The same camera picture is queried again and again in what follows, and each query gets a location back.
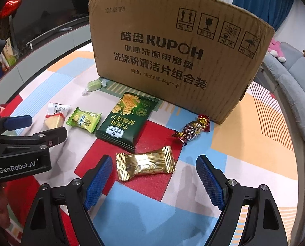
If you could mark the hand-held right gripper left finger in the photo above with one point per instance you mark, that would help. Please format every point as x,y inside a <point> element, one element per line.
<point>98,182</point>

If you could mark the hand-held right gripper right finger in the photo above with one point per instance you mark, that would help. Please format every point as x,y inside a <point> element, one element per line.
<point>210,182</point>

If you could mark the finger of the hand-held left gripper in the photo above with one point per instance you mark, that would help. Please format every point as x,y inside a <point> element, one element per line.
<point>52,134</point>
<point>19,121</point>

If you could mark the white red cake packet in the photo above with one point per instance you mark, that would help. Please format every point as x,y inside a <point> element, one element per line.
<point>55,115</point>

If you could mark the light green snack packet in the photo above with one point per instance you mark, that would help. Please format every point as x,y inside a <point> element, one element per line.
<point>84,117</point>

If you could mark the gold foil snack packet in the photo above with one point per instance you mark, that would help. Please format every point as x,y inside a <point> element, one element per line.
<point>144,164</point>

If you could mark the brown gold twisted candy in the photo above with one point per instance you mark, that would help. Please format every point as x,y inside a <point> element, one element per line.
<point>192,129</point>

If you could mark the dark green cracker packet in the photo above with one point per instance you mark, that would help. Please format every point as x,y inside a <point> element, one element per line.
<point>127,123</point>

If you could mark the pale green twisted candy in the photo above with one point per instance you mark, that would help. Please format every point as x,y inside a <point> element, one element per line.
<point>96,84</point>

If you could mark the brown cardboard box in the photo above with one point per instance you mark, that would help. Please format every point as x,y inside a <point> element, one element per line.
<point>180,56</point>

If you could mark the colourful patchwork tablecloth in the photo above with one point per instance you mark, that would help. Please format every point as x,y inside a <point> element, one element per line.
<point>147,210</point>

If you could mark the grey television cabinet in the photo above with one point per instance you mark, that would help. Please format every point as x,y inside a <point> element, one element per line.
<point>39,56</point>

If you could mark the printed green beige box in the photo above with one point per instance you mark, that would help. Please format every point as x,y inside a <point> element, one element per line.
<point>10,53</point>

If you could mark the red heart balloon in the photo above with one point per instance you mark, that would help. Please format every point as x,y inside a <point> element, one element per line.
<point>11,7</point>

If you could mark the black television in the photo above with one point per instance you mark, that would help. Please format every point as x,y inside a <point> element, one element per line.
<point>47,7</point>

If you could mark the grey corner sofa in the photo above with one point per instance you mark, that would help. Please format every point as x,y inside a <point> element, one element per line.
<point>290,76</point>

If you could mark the pink plush toy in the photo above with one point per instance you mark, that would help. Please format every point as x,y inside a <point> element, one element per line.
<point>276,48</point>

